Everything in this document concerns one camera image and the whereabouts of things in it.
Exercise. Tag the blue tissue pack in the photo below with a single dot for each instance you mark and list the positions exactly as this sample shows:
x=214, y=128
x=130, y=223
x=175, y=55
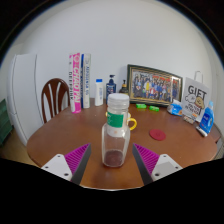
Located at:
x=175, y=108

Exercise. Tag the flat round red coaster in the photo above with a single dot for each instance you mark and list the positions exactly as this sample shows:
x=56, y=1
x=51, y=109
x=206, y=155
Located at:
x=157, y=134

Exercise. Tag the blue detergent bottle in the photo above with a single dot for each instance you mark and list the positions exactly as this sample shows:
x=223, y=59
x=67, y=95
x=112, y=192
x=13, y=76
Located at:
x=207, y=120

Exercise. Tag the dark blue pump bottle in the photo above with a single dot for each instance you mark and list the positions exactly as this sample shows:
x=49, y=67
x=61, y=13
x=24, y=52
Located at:
x=110, y=88

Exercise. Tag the white blue-capped lotion bottle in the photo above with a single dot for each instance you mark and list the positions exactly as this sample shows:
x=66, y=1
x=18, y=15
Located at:
x=99, y=94

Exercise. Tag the brown wooden chair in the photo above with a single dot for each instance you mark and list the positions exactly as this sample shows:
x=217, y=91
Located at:
x=46, y=100

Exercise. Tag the white yellow-rimmed mug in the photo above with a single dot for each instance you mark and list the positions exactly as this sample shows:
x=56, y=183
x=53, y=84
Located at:
x=135, y=124

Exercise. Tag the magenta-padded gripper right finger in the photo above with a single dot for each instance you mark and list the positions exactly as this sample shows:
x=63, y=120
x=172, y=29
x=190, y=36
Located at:
x=147, y=159

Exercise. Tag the clear green-labelled plastic bottle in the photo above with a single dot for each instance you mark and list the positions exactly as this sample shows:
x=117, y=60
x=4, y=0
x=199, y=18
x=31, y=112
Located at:
x=115, y=133

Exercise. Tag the white printed paper bag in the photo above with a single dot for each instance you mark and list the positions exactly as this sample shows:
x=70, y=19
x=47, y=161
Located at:
x=196, y=98

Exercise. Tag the small clear snack pack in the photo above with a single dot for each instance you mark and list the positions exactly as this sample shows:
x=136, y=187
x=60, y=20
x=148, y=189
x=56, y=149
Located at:
x=189, y=119

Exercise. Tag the tall white green tube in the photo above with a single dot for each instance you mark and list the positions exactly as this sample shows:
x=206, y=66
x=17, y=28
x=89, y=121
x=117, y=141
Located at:
x=86, y=81

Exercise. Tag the white refrigerator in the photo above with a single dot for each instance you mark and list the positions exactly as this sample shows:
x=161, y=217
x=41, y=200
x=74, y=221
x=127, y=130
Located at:
x=23, y=96

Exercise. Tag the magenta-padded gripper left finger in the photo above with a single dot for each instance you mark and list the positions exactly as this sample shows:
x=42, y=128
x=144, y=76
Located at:
x=77, y=159

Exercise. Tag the framed group photo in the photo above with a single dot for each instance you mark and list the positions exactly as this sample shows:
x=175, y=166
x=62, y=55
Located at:
x=153, y=86

